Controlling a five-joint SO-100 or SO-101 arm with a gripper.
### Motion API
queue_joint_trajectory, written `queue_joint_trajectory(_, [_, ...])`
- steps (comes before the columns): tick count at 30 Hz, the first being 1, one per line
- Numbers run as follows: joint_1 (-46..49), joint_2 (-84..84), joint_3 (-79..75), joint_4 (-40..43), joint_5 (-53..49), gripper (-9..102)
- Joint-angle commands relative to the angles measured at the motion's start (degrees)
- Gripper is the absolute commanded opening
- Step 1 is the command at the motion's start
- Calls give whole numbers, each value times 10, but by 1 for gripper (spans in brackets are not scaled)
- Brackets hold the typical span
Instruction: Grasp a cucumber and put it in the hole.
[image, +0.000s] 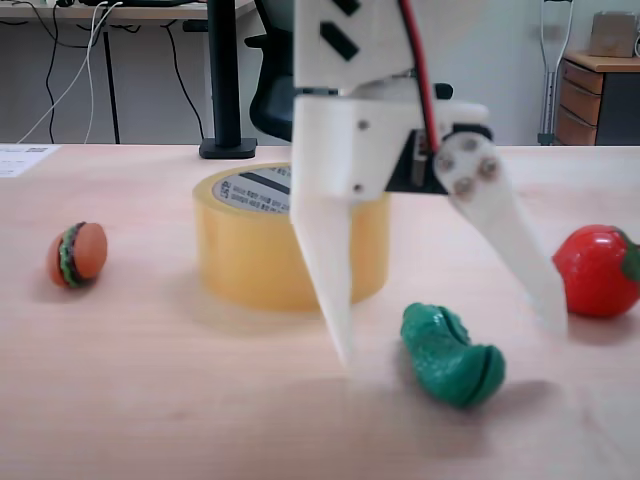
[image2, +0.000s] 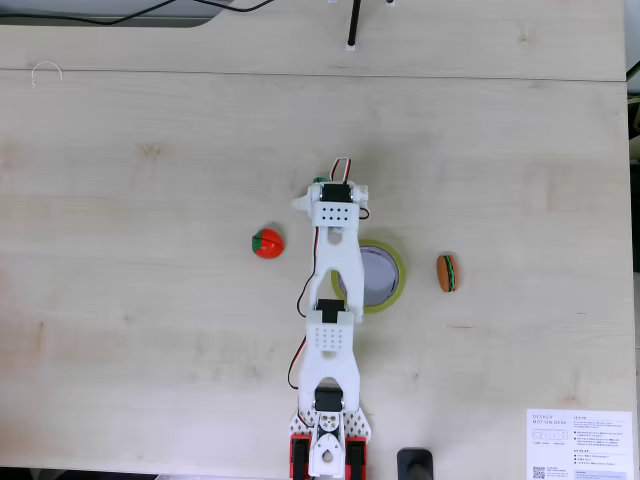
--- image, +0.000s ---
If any white desk with black legs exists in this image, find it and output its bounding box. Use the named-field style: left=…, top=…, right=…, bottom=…
left=0, top=0, right=261, bottom=146

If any white printed paper sheet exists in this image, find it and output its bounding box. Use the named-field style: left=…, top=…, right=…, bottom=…
left=0, top=143, right=62, bottom=180

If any yellowish packing tape roll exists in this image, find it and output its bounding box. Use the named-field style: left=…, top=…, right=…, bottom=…
left=192, top=162, right=392, bottom=312

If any red white black servo cable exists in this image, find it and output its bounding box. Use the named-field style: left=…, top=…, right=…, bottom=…
left=397, top=0, right=442, bottom=154

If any grey metal crutch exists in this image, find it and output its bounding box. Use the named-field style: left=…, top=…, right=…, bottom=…
left=537, top=0, right=576, bottom=146

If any brown cardboard box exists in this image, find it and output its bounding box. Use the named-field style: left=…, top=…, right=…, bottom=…
left=589, top=10, right=640, bottom=57

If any red toy strawberry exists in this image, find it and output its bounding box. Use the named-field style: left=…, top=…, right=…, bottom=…
left=552, top=223, right=640, bottom=319

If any green toy cucumber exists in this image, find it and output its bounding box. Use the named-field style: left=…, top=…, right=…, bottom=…
left=399, top=301, right=507, bottom=409

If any wooden drawer cabinet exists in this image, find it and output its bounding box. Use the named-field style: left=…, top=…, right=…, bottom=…
left=554, top=49, right=640, bottom=146

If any black office chair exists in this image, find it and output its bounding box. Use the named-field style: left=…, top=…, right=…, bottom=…
left=244, top=0, right=454, bottom=146

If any toy hamburger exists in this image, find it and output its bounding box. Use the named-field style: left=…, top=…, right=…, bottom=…
left=47, top=221, right=109, bottom=289

